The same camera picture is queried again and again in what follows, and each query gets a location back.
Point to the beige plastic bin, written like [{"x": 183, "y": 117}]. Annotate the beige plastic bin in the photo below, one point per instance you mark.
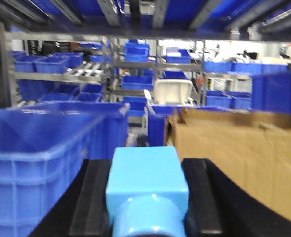
[{"x": 172, "y": 91}]

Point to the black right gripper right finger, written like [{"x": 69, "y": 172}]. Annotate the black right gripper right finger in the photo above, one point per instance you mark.
[{"x": 220, "y": 208}]

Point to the light blue block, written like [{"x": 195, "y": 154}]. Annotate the light blue block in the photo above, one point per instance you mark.
[{"x": 147, "y": 193}]

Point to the blue bin behind cardboard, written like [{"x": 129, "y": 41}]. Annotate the blue bin behind cardboard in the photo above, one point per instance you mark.
[{"x": 157, "y": 117}]

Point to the metal storage shelf rack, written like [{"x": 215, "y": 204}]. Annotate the metal storage shelf rack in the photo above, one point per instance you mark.
[{"x": 87, "y": 72}]

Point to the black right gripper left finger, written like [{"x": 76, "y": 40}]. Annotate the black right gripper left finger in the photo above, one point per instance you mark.
[{"x": 81, "y": 211}]

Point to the large blue plastic bin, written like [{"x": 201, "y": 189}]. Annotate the large blue plastic bin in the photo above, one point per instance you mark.
[{"x": 42, "y": 148}]

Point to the brown cardboard box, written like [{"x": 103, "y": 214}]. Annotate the brown cardboard box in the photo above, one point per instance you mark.
[{"x": 253, "y": 149}]

